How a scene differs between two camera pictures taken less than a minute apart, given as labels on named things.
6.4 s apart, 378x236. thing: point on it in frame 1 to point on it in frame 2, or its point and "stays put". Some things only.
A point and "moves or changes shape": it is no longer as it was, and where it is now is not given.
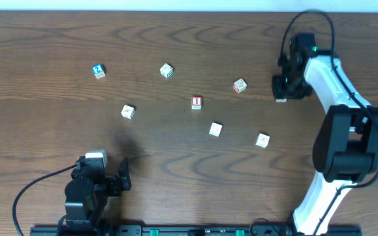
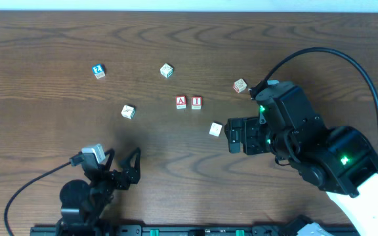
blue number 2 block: x=98 y=71 stays put
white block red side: x=239 y=85 stays put
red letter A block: x=281 y=100 moves or changes shape
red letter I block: x=196 y=102 stays put
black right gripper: x=283 y=87 to x=249 y=136
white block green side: x=166 y=70 stays put
